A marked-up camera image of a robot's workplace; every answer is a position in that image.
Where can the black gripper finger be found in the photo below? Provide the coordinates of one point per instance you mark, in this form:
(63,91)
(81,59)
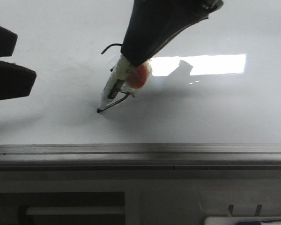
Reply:
(15,81)
(154,23)
(8,41)

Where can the white black whiteboard marker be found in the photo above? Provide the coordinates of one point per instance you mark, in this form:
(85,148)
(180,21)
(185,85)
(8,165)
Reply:
(125,80)

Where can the white whiteboard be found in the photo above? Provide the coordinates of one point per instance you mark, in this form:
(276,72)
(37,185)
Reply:
(213,99)

